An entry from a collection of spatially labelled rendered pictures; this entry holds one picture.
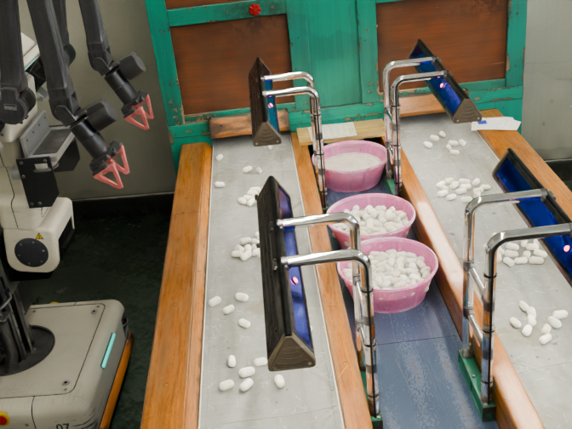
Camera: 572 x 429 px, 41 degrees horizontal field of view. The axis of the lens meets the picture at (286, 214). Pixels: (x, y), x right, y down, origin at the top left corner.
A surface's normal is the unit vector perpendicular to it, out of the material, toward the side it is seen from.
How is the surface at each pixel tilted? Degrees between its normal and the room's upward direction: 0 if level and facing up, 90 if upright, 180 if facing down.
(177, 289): 0
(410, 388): 0
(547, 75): 90
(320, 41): 90
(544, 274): 0
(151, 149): 90
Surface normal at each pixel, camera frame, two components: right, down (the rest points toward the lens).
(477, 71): 0.06, 0.46
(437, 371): -0.10, -0.88
